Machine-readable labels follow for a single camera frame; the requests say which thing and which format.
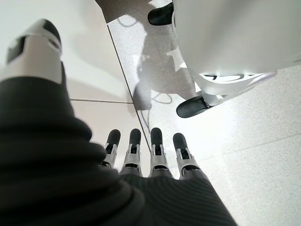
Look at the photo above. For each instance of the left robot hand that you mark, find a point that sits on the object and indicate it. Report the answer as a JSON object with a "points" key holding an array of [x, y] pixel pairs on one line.
{"points": [[58, 176]]}

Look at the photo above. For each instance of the dark floor power adapter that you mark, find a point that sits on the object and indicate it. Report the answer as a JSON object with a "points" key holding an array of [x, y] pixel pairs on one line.
{"points": [[142, 99]]}

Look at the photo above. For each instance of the black left robot foot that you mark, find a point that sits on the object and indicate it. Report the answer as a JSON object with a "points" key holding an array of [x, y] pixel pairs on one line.
{"points": [[190, 108]]}

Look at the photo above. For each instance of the black robot foot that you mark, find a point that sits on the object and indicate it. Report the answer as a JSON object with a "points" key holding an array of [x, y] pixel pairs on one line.
{"points": [[160, 15], [190, 108]]}

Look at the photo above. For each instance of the black right robot foot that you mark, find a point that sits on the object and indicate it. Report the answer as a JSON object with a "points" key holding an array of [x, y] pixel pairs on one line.
{"points": [[160, 15]]}

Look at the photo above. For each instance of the white robot body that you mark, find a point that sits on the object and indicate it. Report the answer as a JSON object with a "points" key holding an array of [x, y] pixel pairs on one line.
{"points": [[235, 35]]}

